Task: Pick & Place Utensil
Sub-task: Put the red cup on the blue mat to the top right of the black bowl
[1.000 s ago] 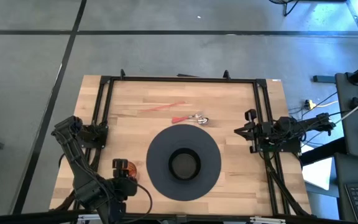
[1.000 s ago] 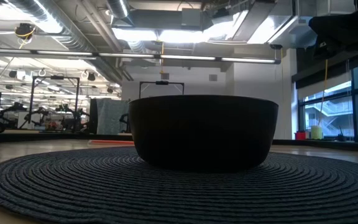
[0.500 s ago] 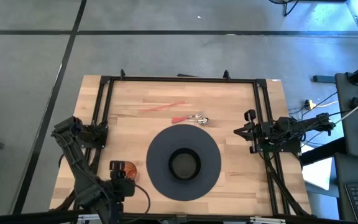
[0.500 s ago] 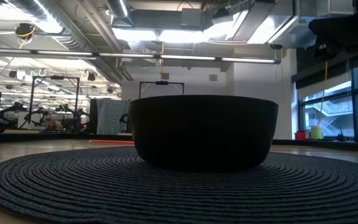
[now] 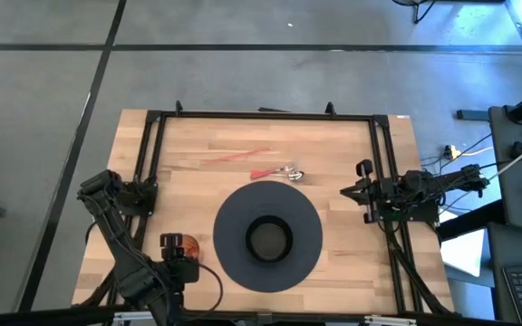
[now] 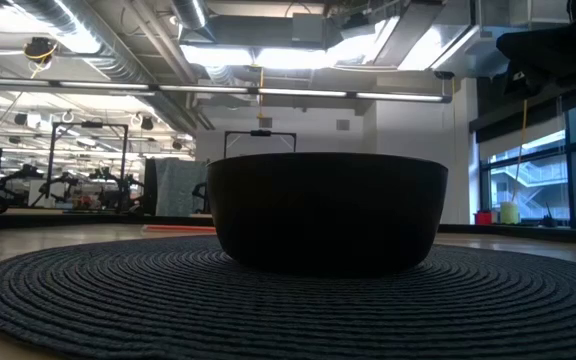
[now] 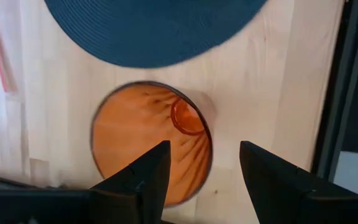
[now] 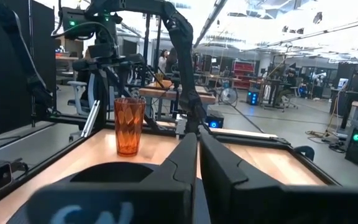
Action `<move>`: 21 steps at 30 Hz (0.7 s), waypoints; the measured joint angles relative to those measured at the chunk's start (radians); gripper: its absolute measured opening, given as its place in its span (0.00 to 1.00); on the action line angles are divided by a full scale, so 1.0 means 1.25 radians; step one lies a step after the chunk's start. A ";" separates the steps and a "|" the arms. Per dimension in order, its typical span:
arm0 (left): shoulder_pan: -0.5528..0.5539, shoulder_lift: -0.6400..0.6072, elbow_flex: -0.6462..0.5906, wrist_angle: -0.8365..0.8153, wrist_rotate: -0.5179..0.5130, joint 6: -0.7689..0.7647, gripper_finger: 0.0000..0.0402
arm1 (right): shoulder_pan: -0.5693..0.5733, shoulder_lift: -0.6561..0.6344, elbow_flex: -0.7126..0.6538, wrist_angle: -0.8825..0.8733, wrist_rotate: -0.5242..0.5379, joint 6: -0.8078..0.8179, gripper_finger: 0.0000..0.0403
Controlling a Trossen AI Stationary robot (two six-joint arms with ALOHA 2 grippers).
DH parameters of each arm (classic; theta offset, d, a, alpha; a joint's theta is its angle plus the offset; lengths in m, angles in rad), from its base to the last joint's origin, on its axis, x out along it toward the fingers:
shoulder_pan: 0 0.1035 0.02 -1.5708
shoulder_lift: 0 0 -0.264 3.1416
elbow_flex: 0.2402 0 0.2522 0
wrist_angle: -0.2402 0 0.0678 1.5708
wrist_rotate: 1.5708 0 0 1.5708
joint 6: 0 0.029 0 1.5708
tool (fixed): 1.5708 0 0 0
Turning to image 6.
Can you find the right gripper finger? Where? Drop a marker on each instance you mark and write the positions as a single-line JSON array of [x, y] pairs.
[[538, 42]]

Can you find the black bowl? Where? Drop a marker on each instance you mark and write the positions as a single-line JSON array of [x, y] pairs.
[[325, 215]]

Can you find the yellow-green cylinder roll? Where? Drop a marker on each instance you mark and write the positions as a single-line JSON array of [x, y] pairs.
[[509, 212]]

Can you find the black desk gadget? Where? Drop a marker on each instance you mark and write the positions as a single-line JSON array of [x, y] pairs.
[[548, 220]]

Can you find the red container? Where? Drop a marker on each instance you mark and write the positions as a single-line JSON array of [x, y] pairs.
[[483, 218]]

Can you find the long ceiling light bar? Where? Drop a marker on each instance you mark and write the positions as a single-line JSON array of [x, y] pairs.
[[208, 89]]

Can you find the dark round woven placemat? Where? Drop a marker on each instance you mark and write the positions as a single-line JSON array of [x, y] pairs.
[[288, 310]]

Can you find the grey fabric covered panel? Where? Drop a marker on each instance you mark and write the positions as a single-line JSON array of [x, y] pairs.
[[178, 185]]

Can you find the black background rig frame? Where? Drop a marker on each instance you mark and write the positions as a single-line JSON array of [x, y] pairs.
[[124, 150], [260, 133]]

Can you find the silver ceiling air duct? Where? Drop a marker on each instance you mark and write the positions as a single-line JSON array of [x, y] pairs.
[[190, 12], [118, 55]]

